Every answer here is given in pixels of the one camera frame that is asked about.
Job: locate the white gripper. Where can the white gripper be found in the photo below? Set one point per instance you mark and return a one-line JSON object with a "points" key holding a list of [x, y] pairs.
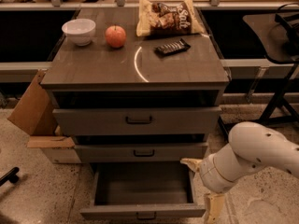
{"points": [[207, 174]]}

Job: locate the grey bottom drawer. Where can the grey bottom drawer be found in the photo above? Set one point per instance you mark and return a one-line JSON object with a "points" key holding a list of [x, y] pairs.
{"points": [[143, 191]]}

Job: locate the grey drawer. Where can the grey drawer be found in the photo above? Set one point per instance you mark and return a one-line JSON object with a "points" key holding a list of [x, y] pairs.
{"points": [[137, 121], [140, 152], [143, 191]]}

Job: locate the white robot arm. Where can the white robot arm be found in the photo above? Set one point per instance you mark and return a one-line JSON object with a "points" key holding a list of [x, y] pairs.
{"points": [[250, 148]]}

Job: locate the grey middle drawer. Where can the grey middle drawer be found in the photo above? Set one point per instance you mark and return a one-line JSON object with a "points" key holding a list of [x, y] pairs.
{"points": [[140, 152]]}

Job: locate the grey drawer cabinet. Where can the grey drawer cabinet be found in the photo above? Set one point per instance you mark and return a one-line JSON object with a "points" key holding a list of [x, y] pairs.
{"points": [[134, 76]]}

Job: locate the grey top drawer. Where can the grey top drawer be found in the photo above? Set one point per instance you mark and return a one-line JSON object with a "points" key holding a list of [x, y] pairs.
{"points": [[137, 121]]}

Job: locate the black chocolate bar wrapper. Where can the black chocolate bar wrapper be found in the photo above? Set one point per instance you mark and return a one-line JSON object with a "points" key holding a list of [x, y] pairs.
{"points": [[172, 48]]}

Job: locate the yellow brown snack bag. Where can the yellow brown snack bag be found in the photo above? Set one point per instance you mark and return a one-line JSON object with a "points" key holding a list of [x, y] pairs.
{"points": [[156, 18]]}

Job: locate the red apple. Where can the red apple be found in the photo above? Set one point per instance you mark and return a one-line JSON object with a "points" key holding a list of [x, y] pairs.
{"points": [[115, 36]]}

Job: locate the brown cardboard box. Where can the brown cardboard box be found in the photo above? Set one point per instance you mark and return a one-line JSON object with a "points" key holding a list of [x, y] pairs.
{"points": [[33, 115]]}

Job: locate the black chair caster leg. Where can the black chair caster leg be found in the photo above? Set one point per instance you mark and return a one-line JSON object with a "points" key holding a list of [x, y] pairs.
{"points": [[10, 176]]}

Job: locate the white bowl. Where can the white bowl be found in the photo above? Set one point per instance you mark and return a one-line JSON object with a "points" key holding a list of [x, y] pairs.
{"points": [[79, 31]]}

